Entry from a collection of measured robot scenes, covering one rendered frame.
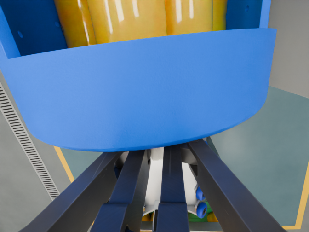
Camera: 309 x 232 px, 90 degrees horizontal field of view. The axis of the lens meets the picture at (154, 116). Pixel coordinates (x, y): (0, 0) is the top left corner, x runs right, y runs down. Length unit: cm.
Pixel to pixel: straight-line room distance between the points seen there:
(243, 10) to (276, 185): 199
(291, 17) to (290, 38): 5
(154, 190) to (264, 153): 141
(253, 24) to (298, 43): 40
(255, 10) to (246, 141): 151
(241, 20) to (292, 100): 147
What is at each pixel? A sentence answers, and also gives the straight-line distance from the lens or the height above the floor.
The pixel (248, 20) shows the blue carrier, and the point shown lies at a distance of 25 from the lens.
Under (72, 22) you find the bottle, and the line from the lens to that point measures 20.
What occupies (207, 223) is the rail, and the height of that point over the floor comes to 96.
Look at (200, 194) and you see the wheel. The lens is 51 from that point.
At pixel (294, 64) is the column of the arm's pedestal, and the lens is 63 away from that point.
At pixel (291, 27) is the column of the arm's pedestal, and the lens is 65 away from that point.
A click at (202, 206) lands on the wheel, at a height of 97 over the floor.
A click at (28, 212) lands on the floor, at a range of 304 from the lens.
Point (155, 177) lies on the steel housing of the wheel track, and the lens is 53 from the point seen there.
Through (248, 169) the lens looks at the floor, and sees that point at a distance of 189.
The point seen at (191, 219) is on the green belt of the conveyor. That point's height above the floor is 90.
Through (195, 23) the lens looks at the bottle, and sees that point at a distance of 18.
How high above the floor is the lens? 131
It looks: 68 degrees down
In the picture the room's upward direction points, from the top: 167 degrees counter-clockwise
